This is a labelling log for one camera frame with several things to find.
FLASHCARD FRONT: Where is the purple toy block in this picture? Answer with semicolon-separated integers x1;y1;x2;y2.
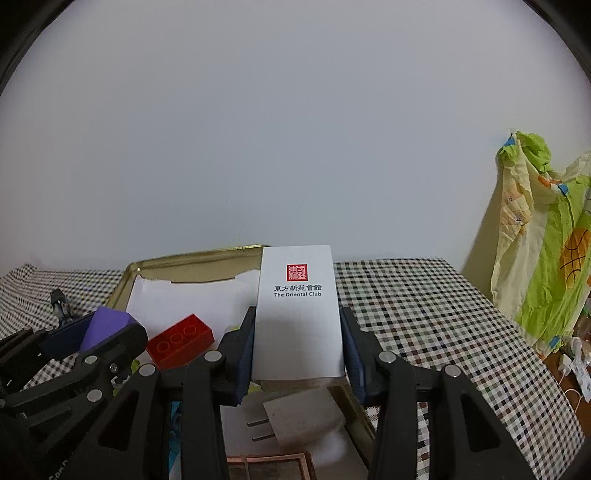
83;308;139;354

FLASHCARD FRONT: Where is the copper framed case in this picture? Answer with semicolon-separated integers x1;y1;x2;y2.
226;452;315;480

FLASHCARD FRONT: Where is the white charger plug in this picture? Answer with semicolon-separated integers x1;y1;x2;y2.
247;388;347;448

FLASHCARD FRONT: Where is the red toy block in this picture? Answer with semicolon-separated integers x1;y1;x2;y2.
147;314;216;370

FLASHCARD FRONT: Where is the yellow green printed cloth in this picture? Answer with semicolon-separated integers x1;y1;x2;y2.
490;130;591;361

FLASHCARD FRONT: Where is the white cable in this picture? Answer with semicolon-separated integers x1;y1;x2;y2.
558;371;586;412

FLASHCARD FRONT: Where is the gold tin box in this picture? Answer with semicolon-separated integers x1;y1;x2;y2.
111;244;377;480

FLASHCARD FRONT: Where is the white paper liner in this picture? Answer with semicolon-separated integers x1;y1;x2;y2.
126;270;262;356

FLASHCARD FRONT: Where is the checkered tablecloth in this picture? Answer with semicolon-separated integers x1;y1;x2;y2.
0;258;587;480

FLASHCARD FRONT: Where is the black hair claw clip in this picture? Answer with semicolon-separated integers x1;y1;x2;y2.
50;288;75;324

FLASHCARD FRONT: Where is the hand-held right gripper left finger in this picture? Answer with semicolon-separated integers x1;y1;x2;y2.
53;307;257;480

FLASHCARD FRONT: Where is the blue printed card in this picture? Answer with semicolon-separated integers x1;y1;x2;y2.
167;401;184;480

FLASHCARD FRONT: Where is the white box with red label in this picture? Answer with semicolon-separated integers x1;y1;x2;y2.
252;244;346;381

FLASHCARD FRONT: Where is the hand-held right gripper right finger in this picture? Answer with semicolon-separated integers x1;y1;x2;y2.
339;307;528;480

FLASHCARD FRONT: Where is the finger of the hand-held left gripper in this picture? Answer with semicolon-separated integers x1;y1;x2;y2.
0;318;95;398
9;323;148;416

